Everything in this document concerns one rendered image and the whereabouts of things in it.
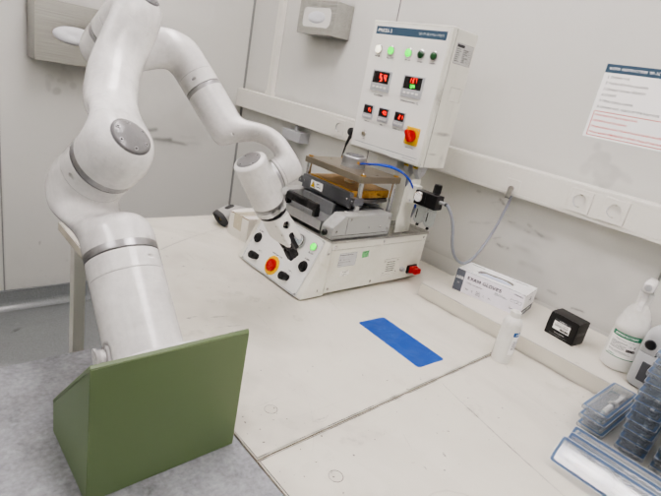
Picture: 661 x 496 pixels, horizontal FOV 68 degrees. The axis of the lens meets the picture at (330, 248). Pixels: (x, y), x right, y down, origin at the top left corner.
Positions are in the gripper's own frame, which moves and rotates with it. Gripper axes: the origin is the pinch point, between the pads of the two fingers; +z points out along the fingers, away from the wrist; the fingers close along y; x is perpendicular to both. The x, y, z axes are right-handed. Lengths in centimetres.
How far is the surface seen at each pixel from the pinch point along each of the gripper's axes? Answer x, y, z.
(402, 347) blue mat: -2.4, -35.9, 18.2
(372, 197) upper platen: -33.7, 1.7, 5.2
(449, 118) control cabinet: -67, -4, -6
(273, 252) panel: -0.5, 14.0, 8.0
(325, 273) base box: -4.9, -5.1, 10.2
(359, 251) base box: -18.6, -5.1, 12.9
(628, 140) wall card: -90, -49, 5
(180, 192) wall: -18, 156, 49
